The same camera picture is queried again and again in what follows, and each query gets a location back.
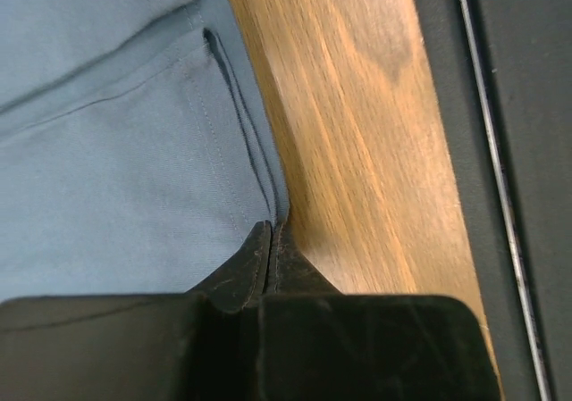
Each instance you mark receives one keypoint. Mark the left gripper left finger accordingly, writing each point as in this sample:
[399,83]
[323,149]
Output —
[239,280]

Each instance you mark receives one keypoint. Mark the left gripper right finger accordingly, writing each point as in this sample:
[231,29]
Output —
[288,271]

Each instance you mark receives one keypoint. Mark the blue-grey t-shirt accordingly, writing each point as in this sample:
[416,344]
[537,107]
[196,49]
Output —
[136,155]

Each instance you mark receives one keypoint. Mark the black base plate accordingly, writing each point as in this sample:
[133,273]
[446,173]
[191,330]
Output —
[502,74]

